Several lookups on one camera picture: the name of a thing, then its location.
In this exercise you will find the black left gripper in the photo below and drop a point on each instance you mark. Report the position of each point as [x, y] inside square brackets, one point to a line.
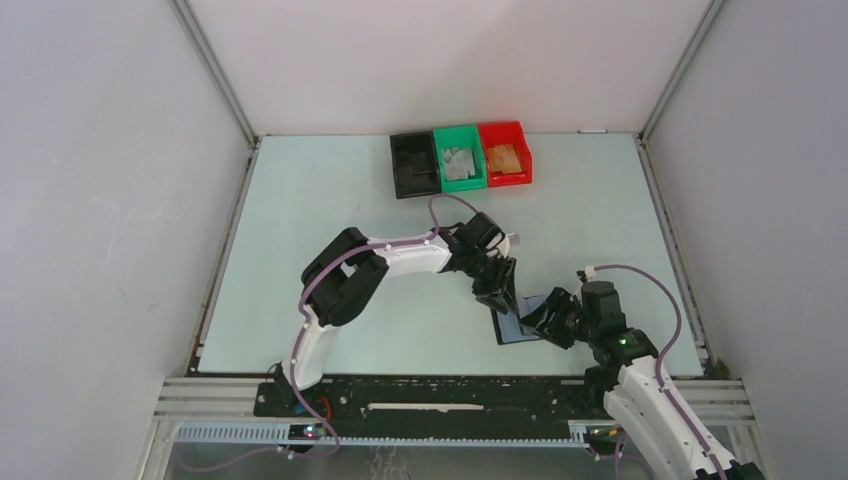
[498, 292]

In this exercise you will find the black storage bin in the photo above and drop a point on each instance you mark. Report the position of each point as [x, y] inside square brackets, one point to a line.
[413, 142]

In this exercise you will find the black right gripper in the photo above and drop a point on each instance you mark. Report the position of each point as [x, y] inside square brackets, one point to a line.
[557, 301]

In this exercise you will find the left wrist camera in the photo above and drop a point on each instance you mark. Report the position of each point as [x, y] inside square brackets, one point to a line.
[484, 234]

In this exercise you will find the green storage bin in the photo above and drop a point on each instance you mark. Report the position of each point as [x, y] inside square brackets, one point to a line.
[461, 137]

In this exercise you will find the orange cards in red bin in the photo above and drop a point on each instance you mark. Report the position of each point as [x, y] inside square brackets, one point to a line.
[503, 159]

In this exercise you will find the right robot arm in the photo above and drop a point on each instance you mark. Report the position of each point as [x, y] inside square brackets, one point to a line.
[632, 386]

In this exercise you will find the aluminium frame rail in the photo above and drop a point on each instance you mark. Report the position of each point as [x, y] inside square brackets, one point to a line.
[221, 409]

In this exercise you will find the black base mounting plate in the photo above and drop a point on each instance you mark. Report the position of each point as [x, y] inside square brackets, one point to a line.
[453, 408]

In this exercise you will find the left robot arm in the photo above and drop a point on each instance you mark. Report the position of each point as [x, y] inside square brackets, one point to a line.
[340, 282]

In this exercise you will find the red storage bin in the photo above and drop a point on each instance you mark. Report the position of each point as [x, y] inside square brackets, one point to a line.
[502, 133]

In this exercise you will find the black leather card holder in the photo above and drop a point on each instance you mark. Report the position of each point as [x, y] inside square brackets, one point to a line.
[508, 327]

